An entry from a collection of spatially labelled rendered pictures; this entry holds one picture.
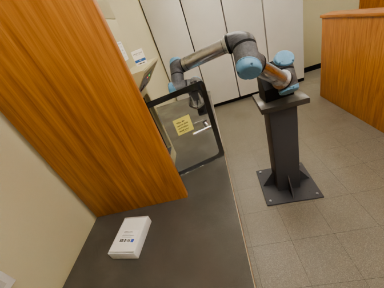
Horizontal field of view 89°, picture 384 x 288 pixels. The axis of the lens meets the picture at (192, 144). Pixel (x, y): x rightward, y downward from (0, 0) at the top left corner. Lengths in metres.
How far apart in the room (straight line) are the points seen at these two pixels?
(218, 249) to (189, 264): 0.11
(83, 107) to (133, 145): 0.21
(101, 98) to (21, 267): 0.63
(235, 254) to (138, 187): 0.48
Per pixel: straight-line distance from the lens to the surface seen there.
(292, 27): 4.17
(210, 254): 0.76
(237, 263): 0.73
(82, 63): 0.73
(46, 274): 1.02
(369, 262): 1.85
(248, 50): 1.01
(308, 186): 2.16
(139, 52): 0.94
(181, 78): 1.15
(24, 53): 0.81
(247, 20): 3.92
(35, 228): 0.98
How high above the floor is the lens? 1.59
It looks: 30 degrees down
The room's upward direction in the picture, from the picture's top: 21 degrees counter-clockwise
